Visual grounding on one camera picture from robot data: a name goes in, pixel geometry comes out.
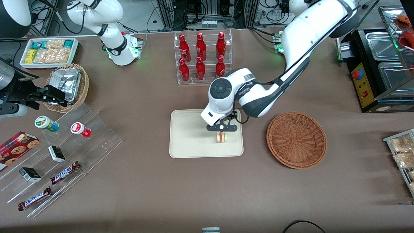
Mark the white plastic snack bin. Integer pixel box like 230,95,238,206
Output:
19,37,80,69

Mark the red lidded yoghurt cup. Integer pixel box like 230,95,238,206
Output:
70,122,92,139

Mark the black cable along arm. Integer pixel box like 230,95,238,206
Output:
232,0,382,125

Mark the green blue lidded snack cup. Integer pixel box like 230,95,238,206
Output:
34,116,60,133

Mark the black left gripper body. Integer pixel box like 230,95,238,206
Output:
206,112,238,132

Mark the light wicker basket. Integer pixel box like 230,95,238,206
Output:
43,63,90,113

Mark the clear bag of nut snacks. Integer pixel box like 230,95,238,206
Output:
389,135,414,153
393,151,414,169

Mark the red cola bottle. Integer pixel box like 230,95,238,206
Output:
196,32,207,61
215,31,227,60
215,56,226,78
195,56,206,81
179,34,191,62
179,58,191,83

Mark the clear acrylic bottle rack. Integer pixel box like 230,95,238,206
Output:
174,29,233,85

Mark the clear bag of crackers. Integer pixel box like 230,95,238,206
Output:
45,39,65,50
34,48,72,64

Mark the Snickers chocolate bar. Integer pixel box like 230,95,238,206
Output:
17,187,52,211
50,161,81,185

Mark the black cable loop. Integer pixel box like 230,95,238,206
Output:
281,220,328,233

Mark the stainless steel food pan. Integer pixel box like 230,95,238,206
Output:
365,31,402,62
377,61,414,90

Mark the brown round wicker basket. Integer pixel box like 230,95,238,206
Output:
266,111,327,170

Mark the black food warmer machine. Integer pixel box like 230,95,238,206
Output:
347,28,414,114

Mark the small black carton box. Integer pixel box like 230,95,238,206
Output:
19,167,42,183
48,145,66,163

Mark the tray of packaged snacks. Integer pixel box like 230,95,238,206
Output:
383,128,414,198

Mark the cream rectangular plastic tray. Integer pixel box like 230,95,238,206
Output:
169,109,244,159

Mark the foil wrapped food packet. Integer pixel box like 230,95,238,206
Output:
57,83,81,102
49,67,82,87

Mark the clear acrylic tiered display stand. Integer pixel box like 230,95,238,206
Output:
0,103,125,218

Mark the red chocolate chip cookie box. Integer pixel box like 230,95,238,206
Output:
0,131,40,172

